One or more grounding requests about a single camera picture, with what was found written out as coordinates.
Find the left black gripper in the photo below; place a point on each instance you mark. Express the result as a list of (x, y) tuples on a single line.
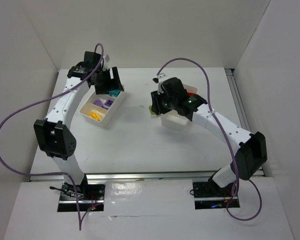
[(108, 81)]

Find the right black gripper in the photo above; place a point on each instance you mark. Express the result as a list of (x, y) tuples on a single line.
[(156, 102)]

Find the small lime green lego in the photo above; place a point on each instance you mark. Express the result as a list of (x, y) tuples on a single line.
[(152, 113)]

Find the teal lego brick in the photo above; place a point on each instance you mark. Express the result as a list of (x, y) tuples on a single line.
[(114, 93)]

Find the purple curved lego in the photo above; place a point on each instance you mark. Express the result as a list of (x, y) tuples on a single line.
[(99, 103)]

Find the yellow lego base piece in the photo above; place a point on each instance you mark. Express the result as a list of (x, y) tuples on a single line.
[(94, 115)]

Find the purple lego plate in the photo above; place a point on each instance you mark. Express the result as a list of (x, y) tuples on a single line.
[(108, 103)]

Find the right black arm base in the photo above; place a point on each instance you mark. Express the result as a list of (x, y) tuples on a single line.
[(207, 196)]

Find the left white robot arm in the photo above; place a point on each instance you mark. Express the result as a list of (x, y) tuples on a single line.
[(53, 133)]

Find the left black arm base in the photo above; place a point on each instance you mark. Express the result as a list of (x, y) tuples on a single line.
[(92, 199)]

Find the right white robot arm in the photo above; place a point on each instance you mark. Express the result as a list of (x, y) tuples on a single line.
[(249, 149)]

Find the right white plastic container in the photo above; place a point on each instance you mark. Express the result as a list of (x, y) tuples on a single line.
[(172, 119)]

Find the white plastic container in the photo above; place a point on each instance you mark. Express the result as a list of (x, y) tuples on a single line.
[(172, 119), (100, 108)]

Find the left white plastic container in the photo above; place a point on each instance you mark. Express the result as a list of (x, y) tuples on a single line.
[(100, 108)]

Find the aluminium table rail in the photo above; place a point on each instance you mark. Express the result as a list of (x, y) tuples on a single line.
[(139, 175)]

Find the right side aluminium rail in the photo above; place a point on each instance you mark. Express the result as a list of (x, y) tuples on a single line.
[(237, 99)]

